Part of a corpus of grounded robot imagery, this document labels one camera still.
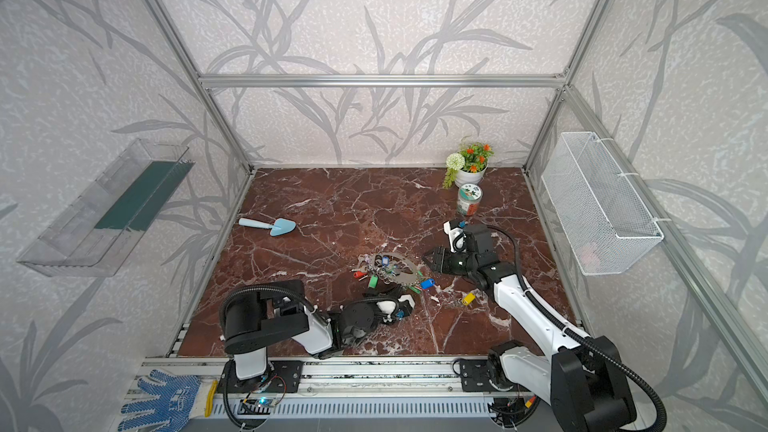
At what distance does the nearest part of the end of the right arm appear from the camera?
65 centimetres

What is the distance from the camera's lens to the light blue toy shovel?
1.03 m

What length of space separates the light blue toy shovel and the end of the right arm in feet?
1.72
